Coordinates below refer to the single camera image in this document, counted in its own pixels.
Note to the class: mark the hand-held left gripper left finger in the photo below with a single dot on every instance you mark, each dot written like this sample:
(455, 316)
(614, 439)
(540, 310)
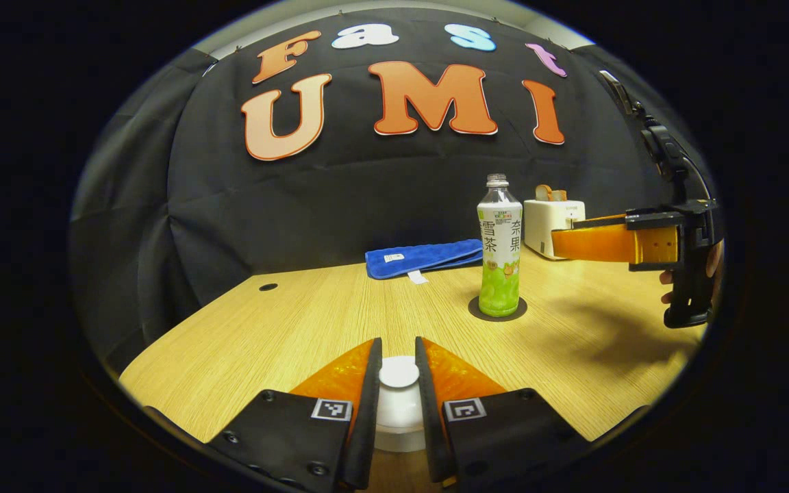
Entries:
(367, 424)

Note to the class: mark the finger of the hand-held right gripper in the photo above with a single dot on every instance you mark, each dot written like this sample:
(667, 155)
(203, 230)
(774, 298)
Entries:
(593, 243)
(603, 220)

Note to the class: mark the toast slice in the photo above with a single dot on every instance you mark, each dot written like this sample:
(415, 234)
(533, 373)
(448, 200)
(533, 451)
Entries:
(559, 196)
(543, 192)

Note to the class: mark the plastic water bottle green label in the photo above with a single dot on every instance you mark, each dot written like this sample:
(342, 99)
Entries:
(501, 253)

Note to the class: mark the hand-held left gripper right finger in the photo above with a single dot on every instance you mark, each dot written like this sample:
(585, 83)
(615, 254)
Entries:
(429, 424)

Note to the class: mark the dark brown round coaster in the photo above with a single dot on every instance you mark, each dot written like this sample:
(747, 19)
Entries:
(477, 311)

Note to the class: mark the blue folded towel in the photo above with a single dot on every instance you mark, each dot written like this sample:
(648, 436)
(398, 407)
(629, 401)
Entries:
(429, 257)

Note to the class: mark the white toaster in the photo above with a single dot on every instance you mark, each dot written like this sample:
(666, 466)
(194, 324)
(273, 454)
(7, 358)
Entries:
(545, 226)

